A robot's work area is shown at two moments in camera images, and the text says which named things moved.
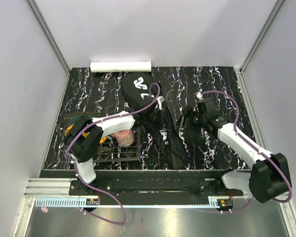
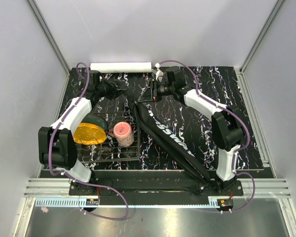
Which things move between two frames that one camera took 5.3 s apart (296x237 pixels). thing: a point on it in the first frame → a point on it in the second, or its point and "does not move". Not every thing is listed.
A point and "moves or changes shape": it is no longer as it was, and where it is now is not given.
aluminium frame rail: (50, 188) does not move
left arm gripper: (160, 112) → (115, 90)
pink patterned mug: (125, 138) does not move
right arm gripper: (189, 112) → (151, 93)
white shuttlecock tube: (136, 66) does not move
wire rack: (110, 151) does not move
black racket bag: (139, 88) moves or changes shape
